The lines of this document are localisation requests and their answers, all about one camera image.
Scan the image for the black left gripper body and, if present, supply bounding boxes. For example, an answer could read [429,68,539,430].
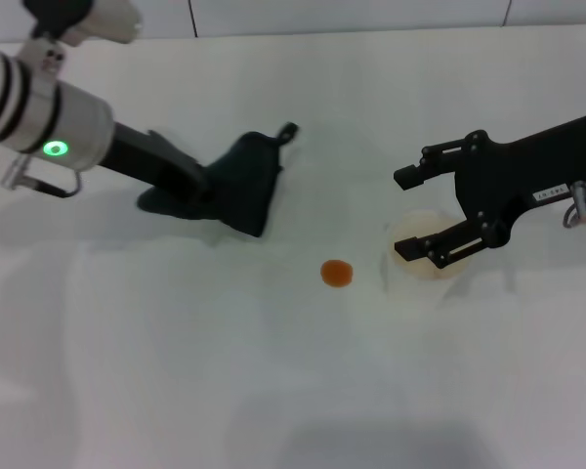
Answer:
[96,120,217,202]

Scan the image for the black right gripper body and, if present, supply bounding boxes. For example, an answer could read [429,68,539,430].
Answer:
[452,113,586,235]

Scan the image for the white paper cup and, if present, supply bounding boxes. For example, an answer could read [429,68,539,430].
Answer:
[382,208,473,295]

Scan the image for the dark blue rag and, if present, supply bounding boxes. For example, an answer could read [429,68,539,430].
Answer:
[136,121,302,239]

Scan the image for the right arm cable with plug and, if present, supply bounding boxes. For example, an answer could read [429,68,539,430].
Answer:
[560,180,586,230]

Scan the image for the arm cable with plug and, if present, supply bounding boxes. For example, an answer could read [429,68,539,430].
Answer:
[560,180,586,230]
[0,155,85,199]

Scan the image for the left arm cable with plug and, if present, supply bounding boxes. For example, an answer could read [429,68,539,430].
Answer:
[0,155,85,199]

